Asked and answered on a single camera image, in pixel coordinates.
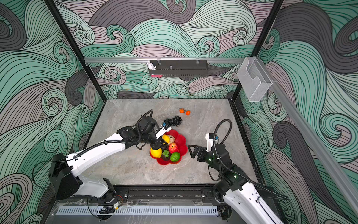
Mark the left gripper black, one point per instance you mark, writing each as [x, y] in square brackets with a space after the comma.
[158, 143]

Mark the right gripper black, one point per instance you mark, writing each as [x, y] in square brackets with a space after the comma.
[203, 151]

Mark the green lime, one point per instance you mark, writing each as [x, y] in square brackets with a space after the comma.
[176, 156]

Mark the red flower-shaped bowl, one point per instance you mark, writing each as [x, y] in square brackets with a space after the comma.
[180, 140]

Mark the small yellow citrus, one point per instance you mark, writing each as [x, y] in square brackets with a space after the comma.
[166, 138]

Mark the red apple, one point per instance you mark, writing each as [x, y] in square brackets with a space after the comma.
[173, 148]

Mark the yellow lemon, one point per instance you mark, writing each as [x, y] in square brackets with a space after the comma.
[156, 153]

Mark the black grape bunch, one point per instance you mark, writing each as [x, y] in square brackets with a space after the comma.
[175, 121]

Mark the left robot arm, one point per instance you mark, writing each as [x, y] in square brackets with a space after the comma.
[66, 171]

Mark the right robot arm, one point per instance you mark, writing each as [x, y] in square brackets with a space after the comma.
[235, 188]

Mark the white rabbit figurine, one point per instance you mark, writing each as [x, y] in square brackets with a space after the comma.
[150, 65]

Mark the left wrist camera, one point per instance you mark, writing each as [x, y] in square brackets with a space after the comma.
[164, 128]

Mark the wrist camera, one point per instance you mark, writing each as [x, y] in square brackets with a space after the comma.
[211, 139]
[164, 128]

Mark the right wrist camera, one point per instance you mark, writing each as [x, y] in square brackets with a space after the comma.
[211, 139]

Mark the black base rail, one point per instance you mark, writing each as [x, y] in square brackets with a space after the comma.
[200, 193]

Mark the black wall shelf tray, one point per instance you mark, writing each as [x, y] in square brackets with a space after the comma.
[180, 68]

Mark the clear plastic wall bin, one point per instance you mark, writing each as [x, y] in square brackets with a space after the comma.
[254, 78]

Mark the white perforated cable duct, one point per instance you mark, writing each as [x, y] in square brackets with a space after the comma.
[140, 210]

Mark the aluminium rail right wall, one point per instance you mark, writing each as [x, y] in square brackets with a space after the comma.
[286, 95]

